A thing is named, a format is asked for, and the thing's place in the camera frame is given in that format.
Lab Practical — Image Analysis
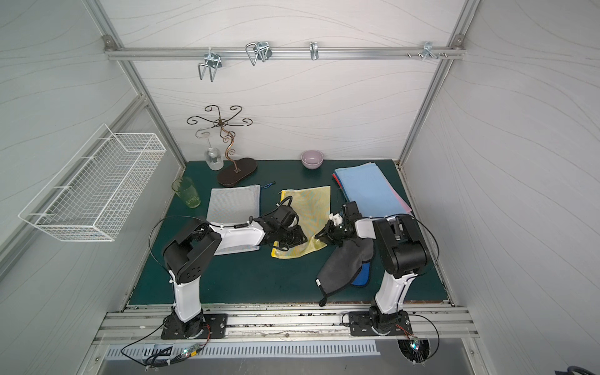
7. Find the teal mesh document bag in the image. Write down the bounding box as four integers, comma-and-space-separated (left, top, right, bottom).
334, 162, 412, 217

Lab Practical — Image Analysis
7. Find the hanging wine glass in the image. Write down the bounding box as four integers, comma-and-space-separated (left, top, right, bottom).
195, 130, 224, 171

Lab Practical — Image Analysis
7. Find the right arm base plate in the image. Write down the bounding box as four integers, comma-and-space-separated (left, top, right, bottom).
348, 310, 413, 337

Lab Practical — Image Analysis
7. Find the grey blue microfibre cloth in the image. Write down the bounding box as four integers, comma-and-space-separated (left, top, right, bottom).
316, 237, 374, 307

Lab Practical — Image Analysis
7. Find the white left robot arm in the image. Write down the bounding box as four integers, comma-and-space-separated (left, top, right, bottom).
162, 204, 308, 323

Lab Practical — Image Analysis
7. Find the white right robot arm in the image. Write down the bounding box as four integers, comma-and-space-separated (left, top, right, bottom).
315, 202, 431, 334

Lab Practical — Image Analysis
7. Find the white wire basket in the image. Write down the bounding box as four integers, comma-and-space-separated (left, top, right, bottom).
18, 124, 166, 242

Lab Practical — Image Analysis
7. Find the lilac ceramic bowl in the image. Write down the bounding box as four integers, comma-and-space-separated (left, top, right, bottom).
301, 150, 324, 170

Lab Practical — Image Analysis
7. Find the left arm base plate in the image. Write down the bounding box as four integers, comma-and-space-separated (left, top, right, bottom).
161, 313, 228, 340

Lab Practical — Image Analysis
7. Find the aluminium top cross rail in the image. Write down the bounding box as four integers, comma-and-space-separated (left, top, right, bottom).
105, 45, 467, 62

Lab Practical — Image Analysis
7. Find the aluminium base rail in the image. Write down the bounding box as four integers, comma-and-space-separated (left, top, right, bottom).
93, 303, 479, 345

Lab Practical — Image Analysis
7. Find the dark oval stand base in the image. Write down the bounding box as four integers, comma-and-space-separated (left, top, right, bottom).
186, 104, 259, 187

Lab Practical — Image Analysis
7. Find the pink mesh document bag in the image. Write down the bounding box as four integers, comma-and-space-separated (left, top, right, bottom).
332, 173, 412, 213

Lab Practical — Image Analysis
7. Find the yellow mesh document bag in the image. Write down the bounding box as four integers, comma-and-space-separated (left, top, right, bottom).
271, 186, 331, 259

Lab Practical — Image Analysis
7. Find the white vent strip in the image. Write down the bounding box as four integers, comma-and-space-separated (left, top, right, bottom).
105, 340, 381, 362

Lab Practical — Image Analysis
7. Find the metal hook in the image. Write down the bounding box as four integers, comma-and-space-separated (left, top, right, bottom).
245, 42, 273, 66
406, 42, 448, 60
198, 50, 223, 82
309, 42, 319, 61

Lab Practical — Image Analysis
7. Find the green plastic cup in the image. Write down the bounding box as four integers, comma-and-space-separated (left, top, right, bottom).
171, 177, 201, 209

